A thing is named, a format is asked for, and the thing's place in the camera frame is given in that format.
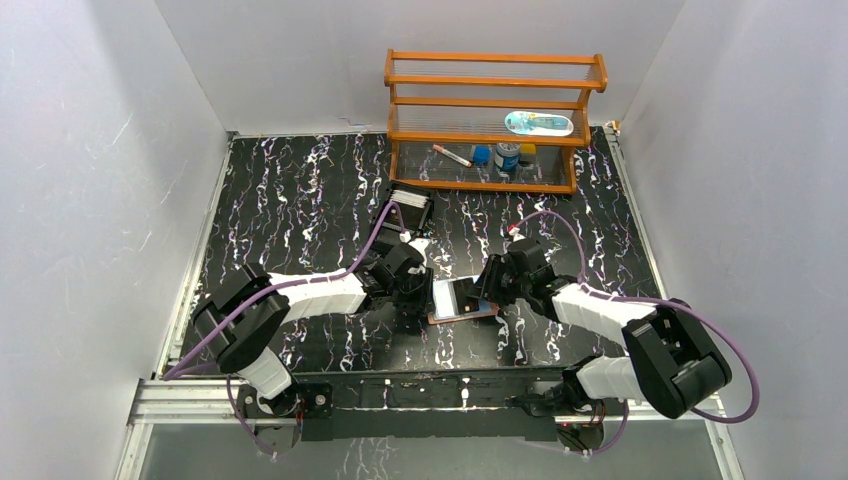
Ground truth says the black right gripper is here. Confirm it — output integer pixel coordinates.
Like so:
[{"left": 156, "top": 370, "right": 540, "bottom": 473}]
[{"left": 466, "top": 253, "right": 531, "bottom": 306}]

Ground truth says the brown leather card holder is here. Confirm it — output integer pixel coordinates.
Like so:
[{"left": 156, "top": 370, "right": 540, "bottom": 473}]
[{"left": 427, "top": 276, "right": 499, "bottom": 325}]

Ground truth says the black VIP card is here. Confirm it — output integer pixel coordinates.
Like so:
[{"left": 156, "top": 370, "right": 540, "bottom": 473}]
[{"left": 452, "top": 277, "right": 480, "bottom": 315}]

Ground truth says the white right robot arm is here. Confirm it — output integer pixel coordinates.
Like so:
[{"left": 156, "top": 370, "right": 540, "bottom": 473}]
[{"left": 469, "top": 255, "right": 732, "bottom": 422}]

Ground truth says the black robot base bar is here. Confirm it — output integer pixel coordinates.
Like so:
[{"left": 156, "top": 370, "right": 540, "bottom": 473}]
[{"left": 235, "top": 366, "right": 623, "bottom": 448}]

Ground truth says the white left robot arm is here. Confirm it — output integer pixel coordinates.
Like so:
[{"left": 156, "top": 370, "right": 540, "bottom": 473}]
[{"left": 191, "top": 244, "right": 434, "bottom": 416}]

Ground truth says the black card dispenser box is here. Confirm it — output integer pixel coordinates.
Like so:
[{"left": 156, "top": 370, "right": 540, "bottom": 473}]
[{"left": 369, "top": 181, "right": 435, "bottom": 254}]

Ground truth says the blue white can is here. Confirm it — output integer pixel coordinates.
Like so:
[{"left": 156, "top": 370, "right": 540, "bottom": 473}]
[{"left": 495, "top": 143, "right": 521, "bottom": 176}]

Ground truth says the small blue cube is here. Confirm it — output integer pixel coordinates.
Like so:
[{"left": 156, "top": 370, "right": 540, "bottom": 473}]
[{"left": 471, "top": 145, "right": 492, "bottom": 165}]

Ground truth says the red white marker pen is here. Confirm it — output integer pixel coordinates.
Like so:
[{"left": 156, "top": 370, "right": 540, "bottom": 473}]
[{"left": 432, "top": 144, "right": 473, "bottom": 168}]

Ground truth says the orange wooden shelf rack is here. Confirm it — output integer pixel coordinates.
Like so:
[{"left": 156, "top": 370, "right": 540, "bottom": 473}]
[{"left": 383, "top": 50, "right": 608, "bottom": 195}]

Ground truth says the blue white packaged item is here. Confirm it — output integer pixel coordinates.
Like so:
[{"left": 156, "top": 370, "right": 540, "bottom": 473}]
[{"left": 504, "top": 111, "right": 575, "bottom": 137}]

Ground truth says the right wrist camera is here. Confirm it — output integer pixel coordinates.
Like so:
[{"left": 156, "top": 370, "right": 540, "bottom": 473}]
[{"left": 505, "top": 225, "right": 550, "bottom": 273}]

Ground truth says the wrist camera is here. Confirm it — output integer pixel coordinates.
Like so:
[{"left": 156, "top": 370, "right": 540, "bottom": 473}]
[
  {"left": 505, "top": 225, "right": 550, "bottom": 273},
  {"left": 389, "top": 230, "right": 430, "bottom": 266}
]

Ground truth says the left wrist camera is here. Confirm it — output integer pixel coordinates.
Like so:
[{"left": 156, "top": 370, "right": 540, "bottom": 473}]
[{"left": 389, "top": 230, "right": 430, "bottom": 266}]

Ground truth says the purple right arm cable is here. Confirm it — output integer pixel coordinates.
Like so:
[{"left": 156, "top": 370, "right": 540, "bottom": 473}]
[{"left": 503, "top": 209, "right": 762, "bottom": 457}]

